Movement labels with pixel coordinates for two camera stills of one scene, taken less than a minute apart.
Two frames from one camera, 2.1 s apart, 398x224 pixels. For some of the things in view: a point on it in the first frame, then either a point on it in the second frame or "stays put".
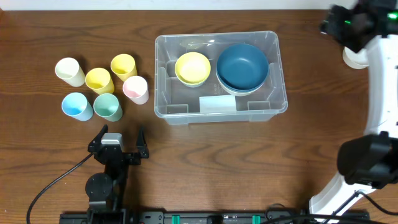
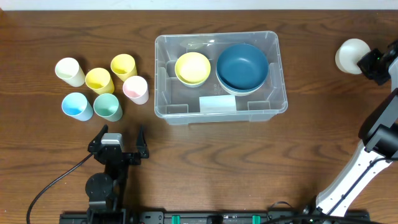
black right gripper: [329, 23] to [367, 63]
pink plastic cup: [135, 88] stays put
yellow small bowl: [193, 68] stays put
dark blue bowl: [240, 90] stays put
